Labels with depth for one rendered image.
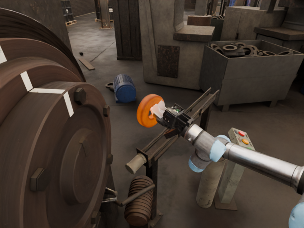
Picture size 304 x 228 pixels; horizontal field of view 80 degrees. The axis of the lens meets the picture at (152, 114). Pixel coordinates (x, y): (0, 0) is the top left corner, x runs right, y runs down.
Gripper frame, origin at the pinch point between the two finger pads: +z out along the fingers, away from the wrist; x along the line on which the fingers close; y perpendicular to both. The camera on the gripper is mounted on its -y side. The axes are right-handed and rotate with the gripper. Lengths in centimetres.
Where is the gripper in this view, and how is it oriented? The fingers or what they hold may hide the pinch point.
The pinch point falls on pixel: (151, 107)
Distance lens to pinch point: 82.8
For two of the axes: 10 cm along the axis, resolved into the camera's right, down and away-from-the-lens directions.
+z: -7.3, -5.6, 3.8
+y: 2.0, -7.1, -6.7
